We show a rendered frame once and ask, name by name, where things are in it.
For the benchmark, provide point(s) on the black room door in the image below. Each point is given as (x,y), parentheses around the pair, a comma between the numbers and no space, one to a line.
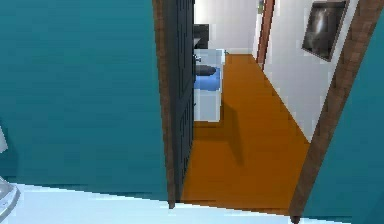
(181,100)

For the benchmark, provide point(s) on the white cabinet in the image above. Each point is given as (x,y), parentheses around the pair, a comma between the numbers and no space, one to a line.
(207,103)

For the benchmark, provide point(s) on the blue cloth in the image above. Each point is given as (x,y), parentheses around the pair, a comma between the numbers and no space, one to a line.
(208,81)

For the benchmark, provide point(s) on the white object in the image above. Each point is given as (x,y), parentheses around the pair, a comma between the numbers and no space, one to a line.
(2,140)

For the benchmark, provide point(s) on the dark grey cushion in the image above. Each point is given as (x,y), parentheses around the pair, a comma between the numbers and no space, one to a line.
(204,70)

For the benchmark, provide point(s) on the black box on cabinet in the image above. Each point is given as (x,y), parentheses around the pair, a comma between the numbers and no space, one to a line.
(201,33)

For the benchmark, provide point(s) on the grey round object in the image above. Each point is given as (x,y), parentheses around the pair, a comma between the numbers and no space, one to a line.
(6,196)

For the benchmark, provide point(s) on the brown wooden door frame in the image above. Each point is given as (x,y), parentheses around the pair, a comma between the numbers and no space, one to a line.
(336,106)

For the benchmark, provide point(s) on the brown room door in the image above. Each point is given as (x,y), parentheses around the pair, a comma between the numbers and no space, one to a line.
(265,31)

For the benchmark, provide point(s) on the dark framed wall picture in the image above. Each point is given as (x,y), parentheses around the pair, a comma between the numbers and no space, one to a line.
(322,28)

